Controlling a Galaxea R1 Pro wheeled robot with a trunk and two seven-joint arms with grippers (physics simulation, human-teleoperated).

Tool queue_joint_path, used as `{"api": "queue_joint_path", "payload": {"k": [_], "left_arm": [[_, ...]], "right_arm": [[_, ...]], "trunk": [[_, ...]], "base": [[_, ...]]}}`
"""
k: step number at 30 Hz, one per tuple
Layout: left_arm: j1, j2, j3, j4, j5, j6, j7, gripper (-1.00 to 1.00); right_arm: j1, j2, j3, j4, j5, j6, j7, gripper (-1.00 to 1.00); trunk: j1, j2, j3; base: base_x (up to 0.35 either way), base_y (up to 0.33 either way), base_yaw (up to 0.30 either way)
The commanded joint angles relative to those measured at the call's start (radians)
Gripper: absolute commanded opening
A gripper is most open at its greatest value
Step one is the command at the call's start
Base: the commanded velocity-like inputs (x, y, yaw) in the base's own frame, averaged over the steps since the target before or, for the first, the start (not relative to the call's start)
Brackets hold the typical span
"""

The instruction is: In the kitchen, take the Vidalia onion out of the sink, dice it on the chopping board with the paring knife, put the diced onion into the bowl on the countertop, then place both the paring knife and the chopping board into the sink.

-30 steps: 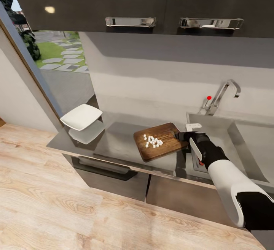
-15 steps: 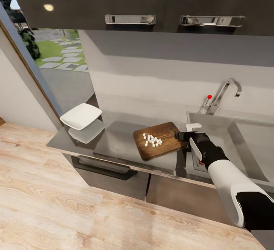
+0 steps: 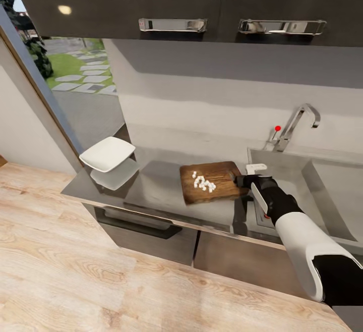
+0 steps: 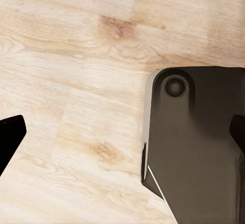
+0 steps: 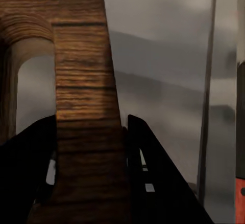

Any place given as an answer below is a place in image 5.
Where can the drop in sink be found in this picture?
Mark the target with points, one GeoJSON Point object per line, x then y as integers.
{"type": "Point", "coordinates": [218, 162]}

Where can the parer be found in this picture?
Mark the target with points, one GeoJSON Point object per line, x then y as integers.
{"type": "Point", "coordinates": [240, 147]}

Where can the cutting board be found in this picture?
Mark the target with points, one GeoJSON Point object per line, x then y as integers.
{"type": "Point", "coordinates": [93, 184]}

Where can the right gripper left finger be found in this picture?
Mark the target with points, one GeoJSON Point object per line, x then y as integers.
{"type": "Point", "coordinates": [23, 163]}

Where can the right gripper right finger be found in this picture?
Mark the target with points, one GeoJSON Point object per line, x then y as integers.
{"type": "Point", "coordinates": [177, 202]}

